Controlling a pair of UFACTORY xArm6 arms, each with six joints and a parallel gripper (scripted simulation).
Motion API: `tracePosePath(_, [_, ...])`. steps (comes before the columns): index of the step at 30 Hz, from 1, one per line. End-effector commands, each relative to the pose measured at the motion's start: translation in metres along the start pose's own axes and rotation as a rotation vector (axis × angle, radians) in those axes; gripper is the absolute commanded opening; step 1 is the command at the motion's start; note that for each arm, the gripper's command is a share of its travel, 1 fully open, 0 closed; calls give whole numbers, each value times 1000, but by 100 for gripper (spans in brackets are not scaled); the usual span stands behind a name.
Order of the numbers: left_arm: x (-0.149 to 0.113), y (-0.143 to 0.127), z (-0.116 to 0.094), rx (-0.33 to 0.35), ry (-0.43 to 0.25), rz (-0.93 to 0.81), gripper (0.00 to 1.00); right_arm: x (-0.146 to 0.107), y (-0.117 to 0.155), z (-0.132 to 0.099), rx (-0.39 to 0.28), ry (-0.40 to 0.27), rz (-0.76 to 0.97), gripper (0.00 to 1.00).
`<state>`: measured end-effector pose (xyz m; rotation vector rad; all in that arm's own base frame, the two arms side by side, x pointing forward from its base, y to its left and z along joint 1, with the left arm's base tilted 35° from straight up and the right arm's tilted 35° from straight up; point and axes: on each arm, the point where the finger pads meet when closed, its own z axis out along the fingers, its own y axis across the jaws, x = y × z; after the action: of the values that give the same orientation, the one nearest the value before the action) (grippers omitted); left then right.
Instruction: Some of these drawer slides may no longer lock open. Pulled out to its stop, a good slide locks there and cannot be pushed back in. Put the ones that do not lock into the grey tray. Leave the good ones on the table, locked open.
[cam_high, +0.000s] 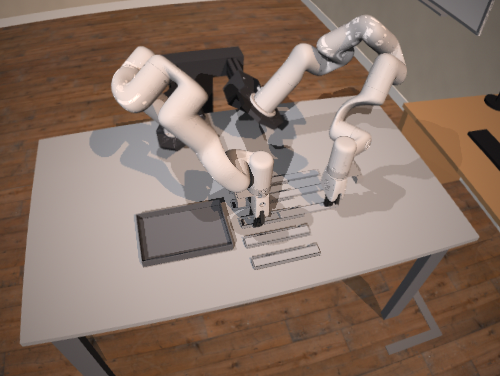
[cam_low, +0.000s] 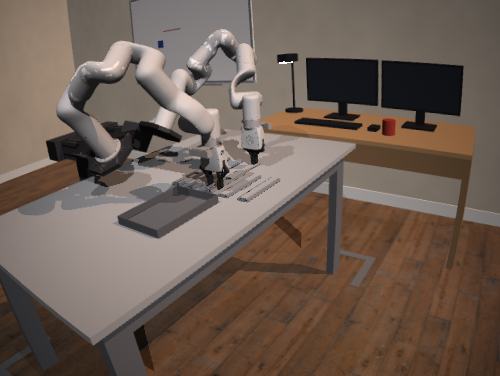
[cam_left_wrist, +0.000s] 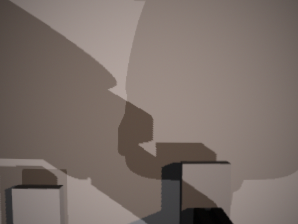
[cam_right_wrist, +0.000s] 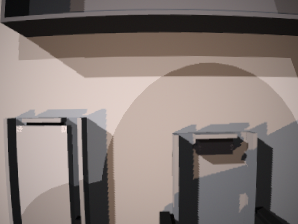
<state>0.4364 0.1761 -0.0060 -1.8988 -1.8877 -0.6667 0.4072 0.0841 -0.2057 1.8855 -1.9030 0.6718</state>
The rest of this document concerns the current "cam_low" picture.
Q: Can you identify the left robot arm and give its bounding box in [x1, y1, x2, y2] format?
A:
[149, 29, 271, 130]

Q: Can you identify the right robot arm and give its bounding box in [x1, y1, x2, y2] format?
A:
[56, 41, 223, 163]

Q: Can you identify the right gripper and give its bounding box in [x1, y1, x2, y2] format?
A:
[199, 144, 230, 189]

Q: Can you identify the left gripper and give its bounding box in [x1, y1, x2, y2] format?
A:
[241, 125, 265, 165]

